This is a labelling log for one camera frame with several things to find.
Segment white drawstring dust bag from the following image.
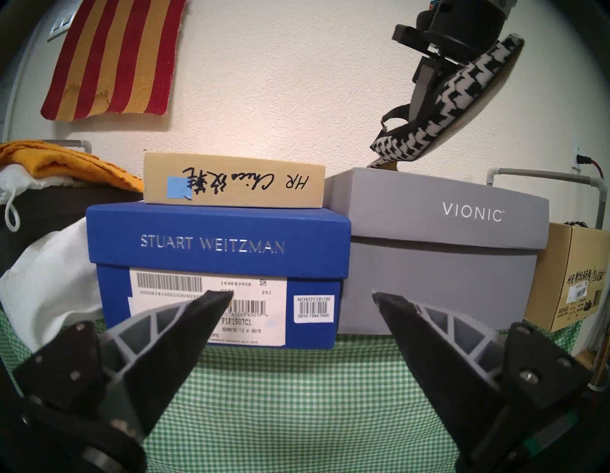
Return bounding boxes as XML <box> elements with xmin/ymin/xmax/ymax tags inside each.
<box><xmin>0</xmin><ymin>165</ymin><xmax>44</xmax><ymax>233</ymax></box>

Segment tan shoe box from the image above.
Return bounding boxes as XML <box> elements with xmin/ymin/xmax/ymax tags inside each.
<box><xmin>524</xmin><ymin>222</ymin><xmax>610</xmax><ymax>333</ymax></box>

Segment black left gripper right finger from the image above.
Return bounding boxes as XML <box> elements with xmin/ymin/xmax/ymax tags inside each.
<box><xmin>372</xmin><ymin>292</ymin><xmax>591</xmax><ymax>458</ymax></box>

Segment black power cord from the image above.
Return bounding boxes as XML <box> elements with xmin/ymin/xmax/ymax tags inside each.
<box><xmin>577</xmin><ymin>154</ymin><xmax>607</xmax><ymax>180</ymax></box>

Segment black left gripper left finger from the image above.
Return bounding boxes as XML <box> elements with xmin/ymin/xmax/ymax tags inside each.
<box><xmin>14</xmin><ymin>291</ymin><xmax>234</xmax><ymax>437</ymax></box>

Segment black flat box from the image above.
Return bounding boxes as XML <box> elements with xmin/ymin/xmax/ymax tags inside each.
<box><xmin>0</xmin><ymin>184</ymin><xmax>144</xmax><ymax>282</ymax></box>

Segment blue Stuart Weitzman shoe box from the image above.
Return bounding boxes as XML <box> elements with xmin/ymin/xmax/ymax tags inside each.
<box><xmin>86</xmin><ymin>203</ymin><xmax>352</xmax><ymax>351</ymax></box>

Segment small tan open box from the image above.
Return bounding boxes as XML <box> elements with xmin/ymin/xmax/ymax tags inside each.
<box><xmin>143</xmin><ymin>152</ymin><xmax>326</xmax><ymax>209</ymax></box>

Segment orange folded cloth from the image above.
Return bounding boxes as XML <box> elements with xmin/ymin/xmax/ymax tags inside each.
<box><xmin>0</xmin><ymin>141</ymin><xmax>143</xmax><ymax>194</ymax></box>

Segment red yellow striped wall hanging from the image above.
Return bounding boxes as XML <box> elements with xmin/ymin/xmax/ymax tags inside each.
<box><xmin>41</xmin><ymin>0</ymin><xmax>186</xmax><ymax>123</ymax></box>

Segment green checked tablecloth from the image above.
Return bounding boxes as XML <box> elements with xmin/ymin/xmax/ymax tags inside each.
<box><xmin>0</xmin><ymin>305</ymin><xmax>591</xmax><ymax>473</ymax></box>

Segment grey Vionic shoe box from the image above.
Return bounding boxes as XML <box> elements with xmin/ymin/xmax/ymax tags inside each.
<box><xmin>326</xmin><ymin>167</ymin><xmax>551</xmax><ymax>337</ymax></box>

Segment white cloth dust bag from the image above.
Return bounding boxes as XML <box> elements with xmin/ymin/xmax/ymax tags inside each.
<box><xmin>0</xmin><ymin>217</ymin><xmax>103</xmax><ymax>354</ymax></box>

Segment white light switch plate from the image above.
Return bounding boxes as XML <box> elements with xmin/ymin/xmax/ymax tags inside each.
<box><xmin>48</xmin><ymin>12</ymin><xmax>75</xmax><ymax>43</ymax></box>

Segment grey cart handle frame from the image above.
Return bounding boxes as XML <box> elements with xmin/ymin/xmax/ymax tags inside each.
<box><xmin>32</xmin><ymin>139</ymin><xmax>92</xmax><ymax>154</ymax></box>
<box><xmin>486</xmin><ymin>167</ymin><xmax>609</xmax><ymax>230</ymax></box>

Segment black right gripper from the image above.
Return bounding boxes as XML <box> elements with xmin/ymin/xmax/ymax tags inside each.
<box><xmin>392</xmin><ymin>0</ymin><xmax>518</xmax><ymax>123</ymax></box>

